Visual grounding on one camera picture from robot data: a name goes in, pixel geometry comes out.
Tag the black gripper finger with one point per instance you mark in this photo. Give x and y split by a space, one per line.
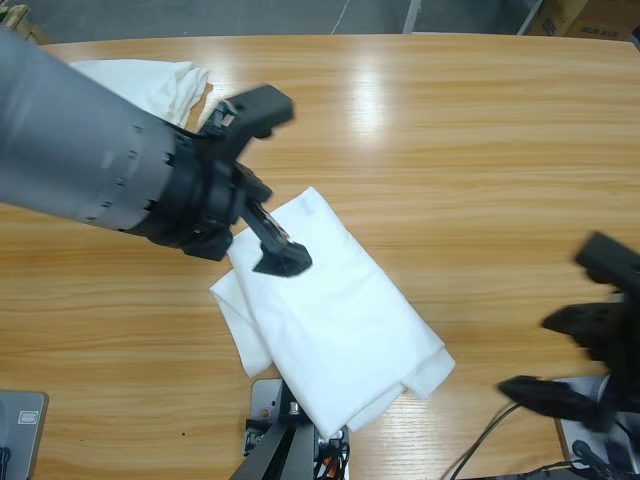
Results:
555 397
585 325
285 260

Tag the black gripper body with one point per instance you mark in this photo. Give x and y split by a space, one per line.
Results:
627 360
200 200

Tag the white t-shirt with black print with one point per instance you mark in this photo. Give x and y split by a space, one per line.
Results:
330 320

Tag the plain white t-shirt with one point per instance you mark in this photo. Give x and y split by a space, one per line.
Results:
150 80

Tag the wooden pallet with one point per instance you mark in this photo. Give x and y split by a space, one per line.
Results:
20 15

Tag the brown cardboard box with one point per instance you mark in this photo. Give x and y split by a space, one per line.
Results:
590 15

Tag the grey base plate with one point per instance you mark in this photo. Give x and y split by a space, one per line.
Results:
30 435
575 445

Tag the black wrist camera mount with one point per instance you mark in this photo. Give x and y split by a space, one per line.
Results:
610 257
260 107

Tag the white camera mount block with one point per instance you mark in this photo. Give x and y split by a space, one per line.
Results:
262 400

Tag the dark camera post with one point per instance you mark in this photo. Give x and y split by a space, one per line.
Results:
280 455

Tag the white metal frame leg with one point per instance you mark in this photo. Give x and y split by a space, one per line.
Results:
413 15
531 15

